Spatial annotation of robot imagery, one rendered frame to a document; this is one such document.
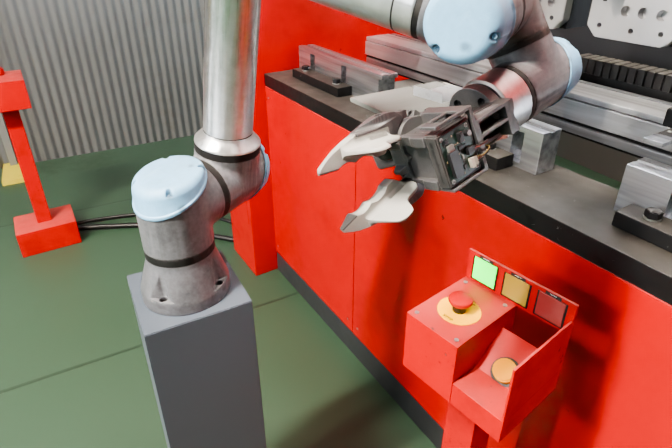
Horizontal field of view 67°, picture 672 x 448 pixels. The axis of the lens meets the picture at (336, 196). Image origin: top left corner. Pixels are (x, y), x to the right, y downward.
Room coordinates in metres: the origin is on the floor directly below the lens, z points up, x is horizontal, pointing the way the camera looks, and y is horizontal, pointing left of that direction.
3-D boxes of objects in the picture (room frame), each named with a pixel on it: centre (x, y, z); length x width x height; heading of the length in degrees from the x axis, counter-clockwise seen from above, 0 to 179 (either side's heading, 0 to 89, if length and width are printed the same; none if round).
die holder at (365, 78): (1.67, -0.02, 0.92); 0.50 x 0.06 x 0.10; 32
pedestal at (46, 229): (2.07, 1.39, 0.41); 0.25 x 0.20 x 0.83; 122
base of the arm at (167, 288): (0.72, 0.27, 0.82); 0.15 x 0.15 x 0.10
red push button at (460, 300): (0.65, -0.20, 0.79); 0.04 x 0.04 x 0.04
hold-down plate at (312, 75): (1.68, 0.05, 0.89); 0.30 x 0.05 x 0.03; 32
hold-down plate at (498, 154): (1.14, -0.29, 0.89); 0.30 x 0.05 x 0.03; 32
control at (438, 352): (0.62, -0.24, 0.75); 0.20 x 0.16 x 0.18; 39
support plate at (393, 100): (1.12, -0.19, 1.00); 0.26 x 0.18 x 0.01; 122
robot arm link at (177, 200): (0.73, 0.26, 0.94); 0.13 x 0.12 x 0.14; 153
